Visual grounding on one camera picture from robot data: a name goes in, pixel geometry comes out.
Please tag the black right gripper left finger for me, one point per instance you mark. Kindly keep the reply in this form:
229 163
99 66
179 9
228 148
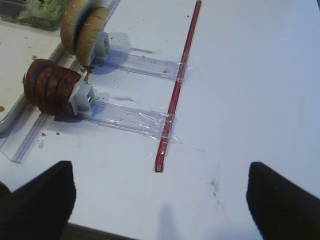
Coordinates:
40 209

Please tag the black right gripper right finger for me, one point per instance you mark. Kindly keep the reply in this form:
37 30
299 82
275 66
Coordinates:
280 209

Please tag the white pusher block at patties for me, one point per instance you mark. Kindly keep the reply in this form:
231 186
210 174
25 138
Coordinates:
82 99

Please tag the stack of meat patty slices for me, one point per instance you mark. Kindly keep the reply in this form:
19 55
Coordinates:
49 87

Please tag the green lettuce leaves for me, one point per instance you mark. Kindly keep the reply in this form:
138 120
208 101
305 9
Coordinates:
43 13

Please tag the metal baking tray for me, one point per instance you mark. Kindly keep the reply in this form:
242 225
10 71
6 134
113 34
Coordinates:
19 46

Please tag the white pusher block at bun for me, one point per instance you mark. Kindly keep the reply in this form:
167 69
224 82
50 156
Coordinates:
102 46

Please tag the red strip taped on table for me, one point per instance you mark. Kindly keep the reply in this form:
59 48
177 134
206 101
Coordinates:
171 112

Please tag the bun bottom half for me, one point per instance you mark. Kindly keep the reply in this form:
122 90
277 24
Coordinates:
94 24

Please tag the clear plastic salad container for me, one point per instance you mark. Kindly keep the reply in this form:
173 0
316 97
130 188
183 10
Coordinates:
10 9

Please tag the sesame bun top half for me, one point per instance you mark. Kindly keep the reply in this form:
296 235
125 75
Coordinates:
74 15

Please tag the clear long rail right of tray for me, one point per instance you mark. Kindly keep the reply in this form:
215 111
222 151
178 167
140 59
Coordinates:
19 129

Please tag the clear rail under patties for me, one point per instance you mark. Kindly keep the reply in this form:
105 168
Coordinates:
144 122

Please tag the clear rail under bun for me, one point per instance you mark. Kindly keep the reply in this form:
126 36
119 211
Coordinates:
163 69

